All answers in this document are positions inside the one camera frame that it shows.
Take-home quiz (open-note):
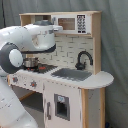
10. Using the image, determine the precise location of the grey toy sink basin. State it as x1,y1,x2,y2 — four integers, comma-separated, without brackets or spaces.
52,68,92,81

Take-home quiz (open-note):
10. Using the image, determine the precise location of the black toy stovetop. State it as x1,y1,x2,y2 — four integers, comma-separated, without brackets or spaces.
22,63,55,74

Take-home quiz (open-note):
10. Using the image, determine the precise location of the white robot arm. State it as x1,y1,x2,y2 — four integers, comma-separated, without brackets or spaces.
0,20,63,128

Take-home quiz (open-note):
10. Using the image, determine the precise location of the wooden toy kitchen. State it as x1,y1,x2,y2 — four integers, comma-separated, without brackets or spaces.
9,11,113,128

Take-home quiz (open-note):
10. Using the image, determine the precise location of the white toy microwave door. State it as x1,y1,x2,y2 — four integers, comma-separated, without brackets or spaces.
51,13,89,35

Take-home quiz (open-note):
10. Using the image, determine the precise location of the red stove knob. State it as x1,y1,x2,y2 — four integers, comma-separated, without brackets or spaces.
12,77,18,83
30,81,37,88

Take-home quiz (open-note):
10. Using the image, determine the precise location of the black toy faucet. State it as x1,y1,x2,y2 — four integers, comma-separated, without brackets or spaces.
75,51,93,70

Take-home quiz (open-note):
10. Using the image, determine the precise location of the small steel toy pot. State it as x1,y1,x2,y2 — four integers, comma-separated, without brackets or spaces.
23,57,38,68

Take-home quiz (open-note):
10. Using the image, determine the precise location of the white dishwasher door with handle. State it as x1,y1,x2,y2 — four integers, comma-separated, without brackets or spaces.
43,82,82,128

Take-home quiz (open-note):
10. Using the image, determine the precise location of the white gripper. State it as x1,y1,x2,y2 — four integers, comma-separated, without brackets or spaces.
52,25,63,32

